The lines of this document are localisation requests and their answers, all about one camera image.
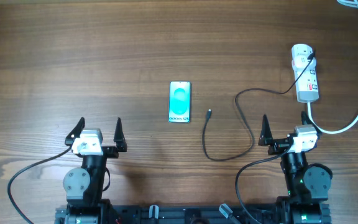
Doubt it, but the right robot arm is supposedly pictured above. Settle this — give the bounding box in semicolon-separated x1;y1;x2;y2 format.
258;111;333;224

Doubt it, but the black USB charging cable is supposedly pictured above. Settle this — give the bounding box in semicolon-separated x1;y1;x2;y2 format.
201;49;316;162

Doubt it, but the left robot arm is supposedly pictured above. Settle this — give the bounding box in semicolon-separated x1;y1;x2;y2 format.
54;117;127;224

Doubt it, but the white power strip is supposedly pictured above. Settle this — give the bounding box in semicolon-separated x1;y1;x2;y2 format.
291;44;319;103

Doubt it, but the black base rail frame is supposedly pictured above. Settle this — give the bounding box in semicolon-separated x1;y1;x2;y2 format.
54;203;332;224

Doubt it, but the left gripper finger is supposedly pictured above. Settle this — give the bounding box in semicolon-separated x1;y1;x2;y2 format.
65;117;85;146
113;117;126;146

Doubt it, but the white charger plug adapter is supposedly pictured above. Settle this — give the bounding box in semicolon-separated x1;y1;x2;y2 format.
291;55;316;72

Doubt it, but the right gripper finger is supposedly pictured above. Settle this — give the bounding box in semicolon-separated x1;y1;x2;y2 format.
301;111;322;135
258;114;273;146

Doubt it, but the turquoise screen smartphone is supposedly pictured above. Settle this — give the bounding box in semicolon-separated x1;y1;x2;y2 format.
168;81;191;123

